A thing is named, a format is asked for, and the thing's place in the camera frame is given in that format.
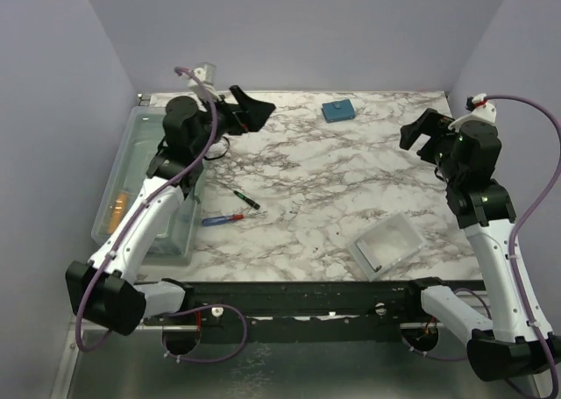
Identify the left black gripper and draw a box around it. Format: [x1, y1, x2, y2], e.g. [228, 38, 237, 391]
[190, 85, 274, 157]

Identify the teal leather card holder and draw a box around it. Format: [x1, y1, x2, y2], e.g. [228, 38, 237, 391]
[322, 99, 356, 123]

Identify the clear acrylic card box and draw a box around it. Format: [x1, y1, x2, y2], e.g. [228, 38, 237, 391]
[347, 212, 427, 281]

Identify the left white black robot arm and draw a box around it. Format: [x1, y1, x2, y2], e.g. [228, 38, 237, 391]
[65, 85, 276, 335]

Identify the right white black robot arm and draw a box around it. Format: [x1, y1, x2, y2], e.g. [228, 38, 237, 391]
[400, 109, 560, 381]

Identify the black green screwdriver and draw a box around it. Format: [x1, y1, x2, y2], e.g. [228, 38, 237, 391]
[233, 190, 260, 210]

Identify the blue red screwdriver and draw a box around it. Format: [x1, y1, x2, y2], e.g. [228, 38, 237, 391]
[202, 214, 245, 227]

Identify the clear plastic storage bin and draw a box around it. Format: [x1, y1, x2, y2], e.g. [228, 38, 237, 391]
[90, 106, 207, 267]

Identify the orange tool in bin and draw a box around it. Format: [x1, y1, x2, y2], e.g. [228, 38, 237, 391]
[108, 191, 129, 234]

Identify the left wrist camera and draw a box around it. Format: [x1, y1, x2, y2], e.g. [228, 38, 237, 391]
[188, 62, 220, 101]

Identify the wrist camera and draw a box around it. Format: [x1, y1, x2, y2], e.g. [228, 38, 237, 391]
[465, 93, 497, 125]
[188, 62, 220, 101]

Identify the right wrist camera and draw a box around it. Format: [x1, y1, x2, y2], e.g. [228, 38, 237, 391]
[465, 93, 497, 125]

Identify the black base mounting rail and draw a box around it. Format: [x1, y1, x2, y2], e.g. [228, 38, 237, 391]
[135, 278, 487, 346]

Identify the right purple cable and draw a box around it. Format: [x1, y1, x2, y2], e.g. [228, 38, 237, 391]
[409, 94, 561, 399]

